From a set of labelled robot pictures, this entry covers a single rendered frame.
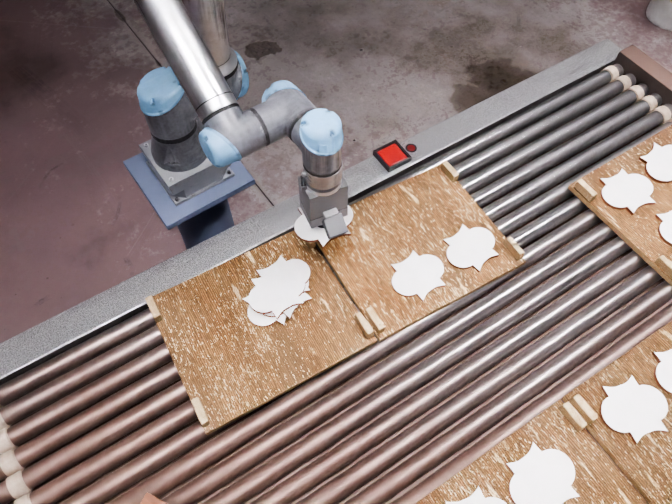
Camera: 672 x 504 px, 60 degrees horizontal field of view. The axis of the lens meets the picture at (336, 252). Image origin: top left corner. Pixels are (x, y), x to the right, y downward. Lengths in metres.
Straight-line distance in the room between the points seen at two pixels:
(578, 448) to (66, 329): 1.13
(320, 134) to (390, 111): 2.01
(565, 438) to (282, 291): 0.66
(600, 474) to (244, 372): 0.74
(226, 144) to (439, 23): 2.63
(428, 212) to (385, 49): 1.98
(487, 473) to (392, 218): 0.63
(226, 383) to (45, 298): 1.49
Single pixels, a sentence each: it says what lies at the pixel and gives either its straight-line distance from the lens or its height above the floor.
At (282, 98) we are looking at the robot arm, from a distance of 1.11.
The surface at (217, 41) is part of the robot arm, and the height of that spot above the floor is 1.27.
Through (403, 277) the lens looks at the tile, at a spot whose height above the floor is 0.94.
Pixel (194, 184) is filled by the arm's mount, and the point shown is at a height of 0.91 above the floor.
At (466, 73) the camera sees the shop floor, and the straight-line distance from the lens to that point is 3.28.
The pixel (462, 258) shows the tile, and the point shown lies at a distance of 1.41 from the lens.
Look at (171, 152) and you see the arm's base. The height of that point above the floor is 1.01.
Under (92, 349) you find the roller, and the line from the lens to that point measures 1.42.
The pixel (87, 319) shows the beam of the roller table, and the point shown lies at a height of 0.92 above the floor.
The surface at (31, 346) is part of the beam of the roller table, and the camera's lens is 1.48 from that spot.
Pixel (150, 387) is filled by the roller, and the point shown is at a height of 0.92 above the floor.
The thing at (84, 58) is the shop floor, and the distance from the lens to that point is 3.55.
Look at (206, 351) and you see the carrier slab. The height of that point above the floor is 0.94.
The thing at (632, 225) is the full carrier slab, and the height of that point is 0.94.
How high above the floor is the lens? 2.13
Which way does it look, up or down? 59 degrees down
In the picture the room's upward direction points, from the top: straight up
